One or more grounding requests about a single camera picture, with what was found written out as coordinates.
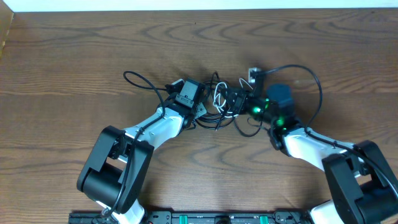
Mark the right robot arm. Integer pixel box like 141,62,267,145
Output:
221,84,397,223

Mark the white USB cable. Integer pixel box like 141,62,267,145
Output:
213,77,254,119

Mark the right camera cable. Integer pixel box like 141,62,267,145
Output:
253,64,398,200

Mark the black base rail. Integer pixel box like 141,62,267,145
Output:
68,210,313,224

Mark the black USB cable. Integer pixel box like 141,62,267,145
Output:
194,71,265,138

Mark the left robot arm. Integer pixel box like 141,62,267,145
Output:
76,79,209,223

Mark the camera cable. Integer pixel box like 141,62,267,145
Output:
253,64,398,200
101,70,175,218

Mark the left camera cable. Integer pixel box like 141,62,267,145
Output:
101,70,175,218

